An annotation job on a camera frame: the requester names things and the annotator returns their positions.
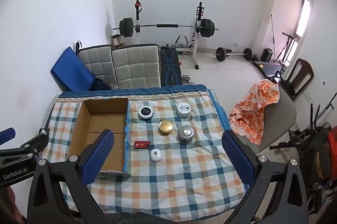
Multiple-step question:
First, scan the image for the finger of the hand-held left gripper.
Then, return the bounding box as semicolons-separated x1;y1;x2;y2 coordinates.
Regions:
0;128;16;146
19;128;50;161

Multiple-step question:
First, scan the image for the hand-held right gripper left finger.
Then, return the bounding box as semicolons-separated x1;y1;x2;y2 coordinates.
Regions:
26;129;115;224

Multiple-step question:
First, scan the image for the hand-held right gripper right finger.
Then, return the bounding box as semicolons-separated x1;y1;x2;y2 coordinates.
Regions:
221;130;310;224

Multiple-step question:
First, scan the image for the open cardboard box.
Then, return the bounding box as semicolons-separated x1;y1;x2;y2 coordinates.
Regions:
68;98;132;177

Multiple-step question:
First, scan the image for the orange patterned cloth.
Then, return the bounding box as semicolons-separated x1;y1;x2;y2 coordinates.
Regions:
229;79;280;146

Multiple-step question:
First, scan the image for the plaid blanket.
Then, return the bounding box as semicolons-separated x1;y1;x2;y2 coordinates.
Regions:
42;84;250;222

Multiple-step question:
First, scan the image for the silver round tin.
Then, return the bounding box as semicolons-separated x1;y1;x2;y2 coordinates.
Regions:
178;125;195;142

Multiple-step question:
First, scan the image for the small white square case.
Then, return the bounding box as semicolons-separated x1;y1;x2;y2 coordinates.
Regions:
150;149;162;162

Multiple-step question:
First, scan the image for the grey chair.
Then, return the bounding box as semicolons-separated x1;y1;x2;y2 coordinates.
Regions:
255;86;297;154

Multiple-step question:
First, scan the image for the black and white round tin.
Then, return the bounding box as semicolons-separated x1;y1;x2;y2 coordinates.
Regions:
138;106;154;120

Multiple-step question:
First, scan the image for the dark cloth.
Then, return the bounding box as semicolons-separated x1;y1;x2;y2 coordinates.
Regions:
91;78;112;92

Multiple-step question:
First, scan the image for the gold round tin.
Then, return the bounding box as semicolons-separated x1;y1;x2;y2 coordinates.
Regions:
158;120;174;135

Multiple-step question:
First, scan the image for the blue folded mat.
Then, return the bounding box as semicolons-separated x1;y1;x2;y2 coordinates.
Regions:
51;46;96;92

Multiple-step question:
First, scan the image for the chrome dumbbell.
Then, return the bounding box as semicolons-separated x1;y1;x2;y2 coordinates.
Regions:
182;75;196;86

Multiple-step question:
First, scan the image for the narrow grey quilted cushion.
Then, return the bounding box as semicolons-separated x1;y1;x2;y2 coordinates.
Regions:
78;45;118;89

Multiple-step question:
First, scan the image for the treadmill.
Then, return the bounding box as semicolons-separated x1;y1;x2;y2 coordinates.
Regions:
253;60;287;77

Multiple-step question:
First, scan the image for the wide grey quilted cushion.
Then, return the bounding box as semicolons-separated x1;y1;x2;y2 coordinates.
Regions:
111;44;161;90

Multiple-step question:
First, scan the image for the short barbell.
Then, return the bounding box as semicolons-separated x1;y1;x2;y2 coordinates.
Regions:
215;47;254;63

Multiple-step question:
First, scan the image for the brown wooden chair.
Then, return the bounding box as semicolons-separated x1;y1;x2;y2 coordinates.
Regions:
278;58;314;101

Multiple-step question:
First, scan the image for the black bag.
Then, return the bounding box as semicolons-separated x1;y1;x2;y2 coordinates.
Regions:
262;48;274;61

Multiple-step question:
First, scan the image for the white barbell rack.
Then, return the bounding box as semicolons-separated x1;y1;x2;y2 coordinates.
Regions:
134;0;206;70

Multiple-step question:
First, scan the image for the black exercise machine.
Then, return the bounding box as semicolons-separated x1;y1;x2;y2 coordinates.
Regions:
274;32;301;64

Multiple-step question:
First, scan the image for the long barbell with black plates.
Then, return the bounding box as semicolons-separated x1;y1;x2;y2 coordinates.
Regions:
113;18;219;38

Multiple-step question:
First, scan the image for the door frame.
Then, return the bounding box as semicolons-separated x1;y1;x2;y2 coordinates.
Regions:
252;0;316;64

